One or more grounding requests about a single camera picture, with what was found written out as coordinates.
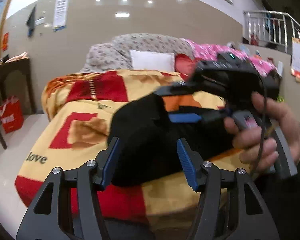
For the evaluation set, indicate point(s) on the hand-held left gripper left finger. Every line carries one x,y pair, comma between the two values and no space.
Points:
110,160

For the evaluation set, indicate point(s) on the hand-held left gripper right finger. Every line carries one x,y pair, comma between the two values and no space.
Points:
187,165

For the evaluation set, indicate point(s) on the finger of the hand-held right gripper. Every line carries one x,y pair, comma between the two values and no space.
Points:
172,90
185,117

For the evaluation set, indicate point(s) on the black pants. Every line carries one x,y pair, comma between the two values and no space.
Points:
145,142

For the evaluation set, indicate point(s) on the person's right forearm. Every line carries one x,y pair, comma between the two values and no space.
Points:
290,200

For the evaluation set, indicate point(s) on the person's right hand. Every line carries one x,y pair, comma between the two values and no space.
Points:
250,145

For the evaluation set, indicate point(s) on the red heart pillow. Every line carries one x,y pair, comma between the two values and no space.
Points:
185,65

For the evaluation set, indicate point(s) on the pink printed quilt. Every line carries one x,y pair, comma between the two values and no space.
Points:
207,50

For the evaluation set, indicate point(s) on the white pillow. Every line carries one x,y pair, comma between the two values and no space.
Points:
152,60

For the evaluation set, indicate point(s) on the yellow red printed blanket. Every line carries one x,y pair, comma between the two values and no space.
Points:
52,130

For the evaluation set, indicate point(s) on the grey floral quilt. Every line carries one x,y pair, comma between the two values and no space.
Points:
110,52

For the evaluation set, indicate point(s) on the metal stair railing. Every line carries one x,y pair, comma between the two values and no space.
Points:
265,12

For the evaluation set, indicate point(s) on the red shopping bag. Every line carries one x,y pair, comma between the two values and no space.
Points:
11,117

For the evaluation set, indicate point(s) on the dark wooden table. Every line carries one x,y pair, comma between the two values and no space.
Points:
15,66

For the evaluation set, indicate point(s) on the pink cloth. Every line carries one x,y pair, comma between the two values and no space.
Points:
17,57

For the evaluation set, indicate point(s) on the dark hanging cloth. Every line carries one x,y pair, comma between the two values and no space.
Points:
31,21

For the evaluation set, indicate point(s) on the white wall poster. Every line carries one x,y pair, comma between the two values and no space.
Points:
61,12

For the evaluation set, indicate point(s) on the small wall papers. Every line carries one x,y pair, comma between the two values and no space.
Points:
43,22

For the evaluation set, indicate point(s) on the red wall paper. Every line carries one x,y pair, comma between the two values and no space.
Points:
5,42

